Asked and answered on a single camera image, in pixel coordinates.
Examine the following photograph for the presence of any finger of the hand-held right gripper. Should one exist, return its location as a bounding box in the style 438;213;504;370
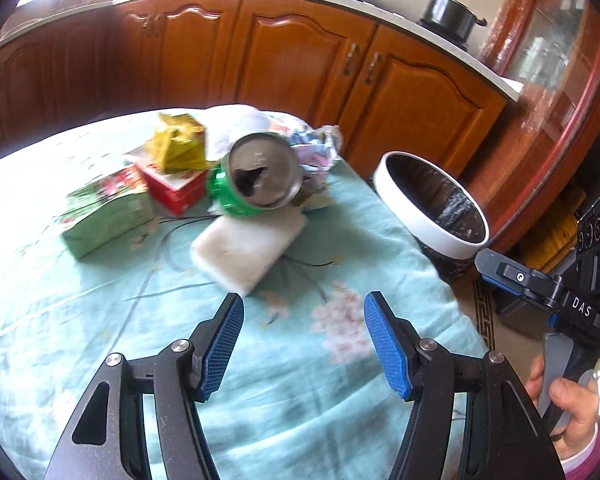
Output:
475;248;563;311

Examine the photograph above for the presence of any white foam fruit net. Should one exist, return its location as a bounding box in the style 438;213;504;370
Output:
200;105;291;158

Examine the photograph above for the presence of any wooden kitchen cabinet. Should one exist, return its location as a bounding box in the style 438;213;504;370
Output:
0;0;508;181

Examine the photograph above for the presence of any yellow wooden board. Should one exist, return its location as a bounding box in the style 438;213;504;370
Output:
522;200;581;273

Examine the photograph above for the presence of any white trash bin black liner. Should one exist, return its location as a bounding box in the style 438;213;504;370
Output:
372;151;490;281

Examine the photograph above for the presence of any printed paper wrapper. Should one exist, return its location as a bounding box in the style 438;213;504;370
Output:
287;124;346;201

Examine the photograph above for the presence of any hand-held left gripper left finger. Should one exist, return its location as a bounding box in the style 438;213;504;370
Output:
44;292;245;480

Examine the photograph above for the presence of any teal floral tablecloth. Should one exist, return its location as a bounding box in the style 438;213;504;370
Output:
0;107;491;480

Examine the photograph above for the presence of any red wooden glass cabinet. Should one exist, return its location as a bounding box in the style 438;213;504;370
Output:
457;0;600;261

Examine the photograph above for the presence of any red cardboard box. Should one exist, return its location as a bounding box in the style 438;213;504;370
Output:
125;147;213;216

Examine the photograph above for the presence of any green floral carton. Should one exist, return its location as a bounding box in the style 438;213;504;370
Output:
60;165;158;261

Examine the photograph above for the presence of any black cooking pot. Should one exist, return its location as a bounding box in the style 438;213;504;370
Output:
420;0;488;43

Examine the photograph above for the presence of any green drink can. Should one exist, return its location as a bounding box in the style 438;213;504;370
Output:
206;132;306;218

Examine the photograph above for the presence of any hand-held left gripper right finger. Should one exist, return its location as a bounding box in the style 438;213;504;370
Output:
363;291;566;480

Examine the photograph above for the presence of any person's right hand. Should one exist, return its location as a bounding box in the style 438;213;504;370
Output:
525;357;600;458

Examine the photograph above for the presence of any yellow snack packet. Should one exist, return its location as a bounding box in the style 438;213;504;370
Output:
145;112;211;173

